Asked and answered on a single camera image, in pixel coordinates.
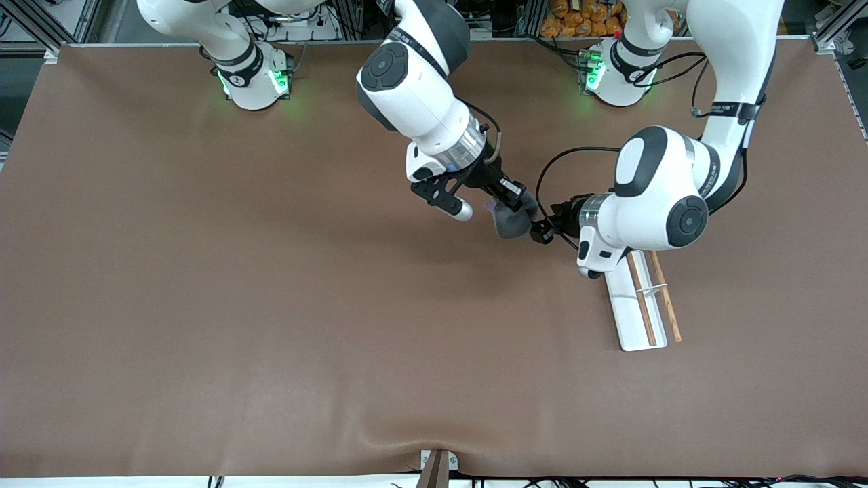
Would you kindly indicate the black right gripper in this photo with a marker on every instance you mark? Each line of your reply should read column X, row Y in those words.
column 489, row 177

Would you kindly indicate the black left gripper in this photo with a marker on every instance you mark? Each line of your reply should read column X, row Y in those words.
column 568, row 212

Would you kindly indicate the grey towel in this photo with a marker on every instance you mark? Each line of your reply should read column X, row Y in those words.
column 513, row 224

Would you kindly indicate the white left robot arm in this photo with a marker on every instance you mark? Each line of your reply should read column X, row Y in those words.
column 651, row 203

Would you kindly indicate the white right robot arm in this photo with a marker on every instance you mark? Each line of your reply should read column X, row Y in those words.
column 413, row 102

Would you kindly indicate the white rack with wooden bars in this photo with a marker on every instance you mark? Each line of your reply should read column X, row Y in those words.
column 644, row 318

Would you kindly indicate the orange objects pile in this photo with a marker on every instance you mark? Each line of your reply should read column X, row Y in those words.
column 583, row 20

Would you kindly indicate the brown table cover mat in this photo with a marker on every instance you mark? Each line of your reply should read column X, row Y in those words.
column 271, row 285

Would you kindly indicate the white power strip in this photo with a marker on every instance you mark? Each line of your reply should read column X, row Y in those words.
column 302, row 27

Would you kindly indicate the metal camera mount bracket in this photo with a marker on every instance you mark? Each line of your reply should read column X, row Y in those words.
column 437, row 468

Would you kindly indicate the aluminium frame profile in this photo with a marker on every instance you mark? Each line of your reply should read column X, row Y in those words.
column 837, row 27
column 41, row 20

